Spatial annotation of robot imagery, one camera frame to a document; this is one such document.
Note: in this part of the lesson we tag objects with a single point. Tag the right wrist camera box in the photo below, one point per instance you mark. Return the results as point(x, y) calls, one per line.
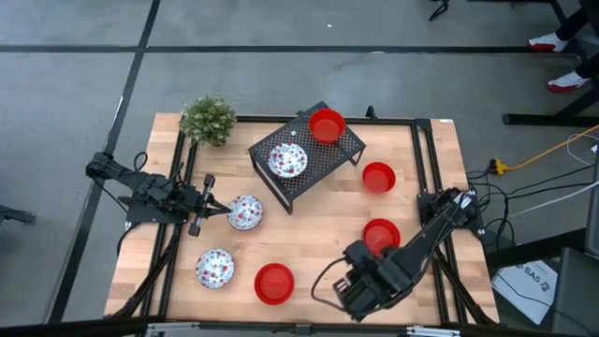
point(345, 289)

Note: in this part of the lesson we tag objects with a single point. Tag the silver metal bracket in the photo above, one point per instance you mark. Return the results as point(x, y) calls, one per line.
point(173, 327)
point(433, 332)

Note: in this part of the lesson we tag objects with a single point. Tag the green potted plant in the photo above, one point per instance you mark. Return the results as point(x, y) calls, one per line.
point(208, 121)

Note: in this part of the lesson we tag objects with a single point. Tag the person's leg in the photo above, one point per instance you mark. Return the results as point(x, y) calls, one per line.
point(589, 68)
point(573, 25)

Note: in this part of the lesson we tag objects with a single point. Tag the black hooked stand part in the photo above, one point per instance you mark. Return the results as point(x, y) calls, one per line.
point(439, 9)

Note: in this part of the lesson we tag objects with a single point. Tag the dark grey cabinet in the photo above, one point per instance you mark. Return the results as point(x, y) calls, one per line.
point(578, 299)

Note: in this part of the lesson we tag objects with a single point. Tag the black stand foot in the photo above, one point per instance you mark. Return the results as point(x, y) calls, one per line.
point(16, 215)

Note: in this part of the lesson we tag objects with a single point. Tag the white printed sheet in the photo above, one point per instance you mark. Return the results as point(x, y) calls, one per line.
point(524, 290)

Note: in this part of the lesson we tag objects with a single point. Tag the yellow power strip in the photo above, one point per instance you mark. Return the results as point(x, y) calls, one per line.
point(498, 167)

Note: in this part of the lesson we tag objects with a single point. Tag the floral print mini bowl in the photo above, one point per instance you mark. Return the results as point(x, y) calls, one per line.
point(214, 268)
point(287, 160)
point(244, 212)

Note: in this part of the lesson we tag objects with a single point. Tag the person's foot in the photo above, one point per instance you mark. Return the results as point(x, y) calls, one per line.
point(545, 43)
point(564, 83)

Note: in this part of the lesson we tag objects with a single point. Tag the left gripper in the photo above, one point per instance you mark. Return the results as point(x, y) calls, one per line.
point(196, 201)

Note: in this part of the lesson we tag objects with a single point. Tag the black desk beam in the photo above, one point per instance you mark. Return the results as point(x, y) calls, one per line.
point(538, 248)

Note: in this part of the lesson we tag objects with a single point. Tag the black aluminium table frame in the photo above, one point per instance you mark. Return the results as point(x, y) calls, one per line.
point(262, 119)

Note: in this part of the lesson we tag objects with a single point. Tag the red plastic mini bowl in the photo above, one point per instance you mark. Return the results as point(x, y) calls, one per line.
point(376, 233)
point(378, 177)
point(326, 127)
point(274, 283)

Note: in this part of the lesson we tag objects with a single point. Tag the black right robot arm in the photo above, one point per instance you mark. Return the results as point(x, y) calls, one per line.
point(430, 234)

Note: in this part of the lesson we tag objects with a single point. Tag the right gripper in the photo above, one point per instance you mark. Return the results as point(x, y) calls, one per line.
point(374, 295)

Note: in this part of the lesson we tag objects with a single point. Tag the black desk leg bar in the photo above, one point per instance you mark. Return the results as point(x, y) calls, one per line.
point(559, 11)

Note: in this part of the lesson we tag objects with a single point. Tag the black desk base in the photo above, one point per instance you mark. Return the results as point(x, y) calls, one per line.
point(538, 120)

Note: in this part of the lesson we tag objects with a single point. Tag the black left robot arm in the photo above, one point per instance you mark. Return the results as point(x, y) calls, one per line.
point(140, 182)

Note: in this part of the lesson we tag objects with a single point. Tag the black clamp knob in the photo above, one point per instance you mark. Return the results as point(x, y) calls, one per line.
point(371, 113)

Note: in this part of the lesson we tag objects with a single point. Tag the black perforated metal shelf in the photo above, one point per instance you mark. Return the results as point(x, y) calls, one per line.
point(327, 158)

